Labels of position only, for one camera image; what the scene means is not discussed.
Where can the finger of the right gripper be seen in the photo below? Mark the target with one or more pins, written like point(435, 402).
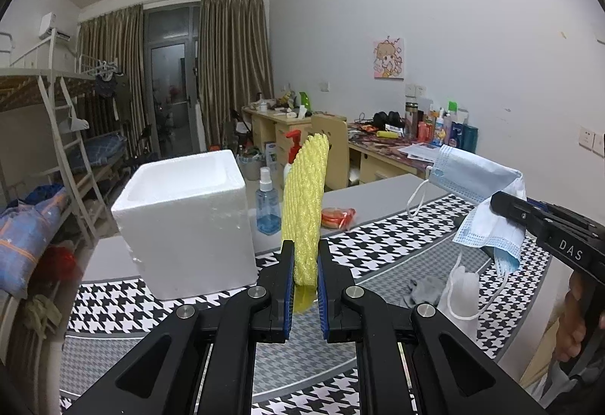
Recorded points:
point(531, 214)

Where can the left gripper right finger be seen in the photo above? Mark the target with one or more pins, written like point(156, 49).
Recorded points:
point(339, 324)

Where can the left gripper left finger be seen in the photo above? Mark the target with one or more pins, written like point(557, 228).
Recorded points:
point(275, 319)

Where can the grey knitted sock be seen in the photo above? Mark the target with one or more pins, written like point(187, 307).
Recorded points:
point(426, 290)

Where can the person's right hand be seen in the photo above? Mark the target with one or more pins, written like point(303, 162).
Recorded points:
point(572, 327)

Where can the blue clear spray bottle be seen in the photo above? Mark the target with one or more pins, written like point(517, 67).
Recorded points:
point(268, 216)

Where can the red plastic snack wrapper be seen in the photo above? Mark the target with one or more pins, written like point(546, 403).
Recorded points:
point(337, 218)

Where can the white styrofoam box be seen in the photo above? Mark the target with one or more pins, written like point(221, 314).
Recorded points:
point(185, 221)

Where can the grey waste bin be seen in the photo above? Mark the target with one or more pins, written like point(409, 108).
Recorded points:
point(251, 166)

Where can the wooden smiley chair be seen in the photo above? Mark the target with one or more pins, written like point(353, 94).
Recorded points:
point(338, 165)

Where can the dark blue lotion bottle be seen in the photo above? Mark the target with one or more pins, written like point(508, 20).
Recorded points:
point(456, 135)

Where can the white blue carton box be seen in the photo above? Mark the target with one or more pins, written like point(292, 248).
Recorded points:
point(271, 156)

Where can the white printed papers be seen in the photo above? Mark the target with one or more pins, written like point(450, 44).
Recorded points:
point(421, 152)

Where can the green cap white bottle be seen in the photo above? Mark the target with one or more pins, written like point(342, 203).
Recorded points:
point(452, 111)

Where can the white bottle red pump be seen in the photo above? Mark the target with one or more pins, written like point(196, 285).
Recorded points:
point(295, 137)

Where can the far wooden desk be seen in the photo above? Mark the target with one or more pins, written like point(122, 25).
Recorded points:
point(269, 127)

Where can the wooden desk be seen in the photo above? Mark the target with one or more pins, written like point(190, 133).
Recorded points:
point(376, 157)
point(269, 127)

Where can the near wooden desk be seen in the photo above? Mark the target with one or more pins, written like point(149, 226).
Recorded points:
point(376, 157)

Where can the dark thermos flask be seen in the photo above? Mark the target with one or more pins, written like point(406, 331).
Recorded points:
point(411, 120)

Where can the green object on desk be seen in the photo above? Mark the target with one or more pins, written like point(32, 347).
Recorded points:
point(305, 100)

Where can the red plastic bag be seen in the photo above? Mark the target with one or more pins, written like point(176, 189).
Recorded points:
point(57, 263)

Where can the right brown curtain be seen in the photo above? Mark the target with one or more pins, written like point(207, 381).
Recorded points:
point(234, 61)

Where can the brown curtain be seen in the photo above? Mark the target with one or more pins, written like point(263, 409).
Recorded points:
point(112, 53)
point(234, 61)

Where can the olive clothes under bed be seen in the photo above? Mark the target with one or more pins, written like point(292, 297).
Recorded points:
point(41, 308)

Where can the blue plaid quilt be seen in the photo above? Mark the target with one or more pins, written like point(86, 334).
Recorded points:
point(26, 231)

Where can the glass balcony door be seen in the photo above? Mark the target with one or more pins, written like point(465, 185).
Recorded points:
point(170, 73)

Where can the white metal bunk bed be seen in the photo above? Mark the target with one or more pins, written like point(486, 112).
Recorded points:
point(81, 164)

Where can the left brown curtain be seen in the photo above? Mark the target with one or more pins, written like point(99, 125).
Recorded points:
point(112, 53)

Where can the white air conditioner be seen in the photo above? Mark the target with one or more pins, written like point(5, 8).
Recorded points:
point(48, 25)

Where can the white wall socket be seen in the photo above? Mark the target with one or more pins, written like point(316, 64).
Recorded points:
point(586, 138)

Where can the anime girl wall poster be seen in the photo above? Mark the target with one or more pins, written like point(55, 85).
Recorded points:
point(388, 59)

